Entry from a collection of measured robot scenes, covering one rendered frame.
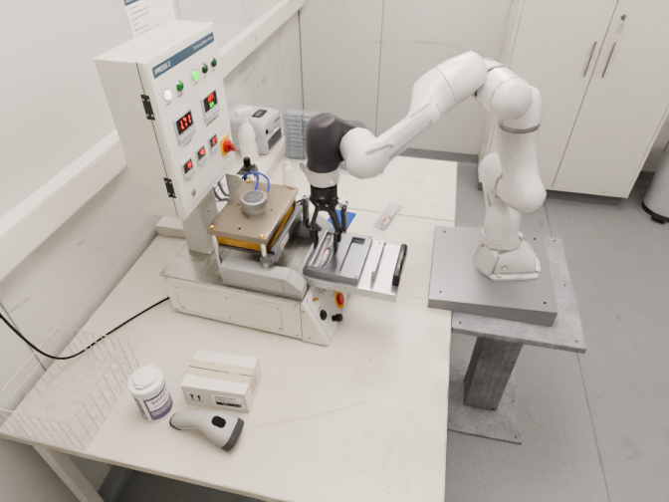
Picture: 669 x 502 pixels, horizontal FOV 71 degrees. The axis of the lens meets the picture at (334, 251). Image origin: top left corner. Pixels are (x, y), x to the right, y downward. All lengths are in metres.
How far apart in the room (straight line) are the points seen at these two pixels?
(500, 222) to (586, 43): 1.87
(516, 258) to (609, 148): 2.01
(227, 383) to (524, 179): 1.00
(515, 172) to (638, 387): 1.52
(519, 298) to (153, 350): 1.17
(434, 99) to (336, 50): 2.55
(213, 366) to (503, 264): 0.98
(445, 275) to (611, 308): 1.51
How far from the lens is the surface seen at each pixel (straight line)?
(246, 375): 1.32
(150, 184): 1.32
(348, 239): 1.45
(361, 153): 1.12
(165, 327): 1.61
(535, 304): 1.63
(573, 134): 3.47
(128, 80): 1.19
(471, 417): 2.26
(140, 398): 1.32
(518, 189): 1.44
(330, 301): 1.49
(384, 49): 3.65
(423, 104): 1.18
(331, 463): 1.28
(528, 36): 3.19
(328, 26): 3.68
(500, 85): 1.27
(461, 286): 1.63
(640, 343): 2.89
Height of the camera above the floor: 1.90
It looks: 40 degrees down
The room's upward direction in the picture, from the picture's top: straight up
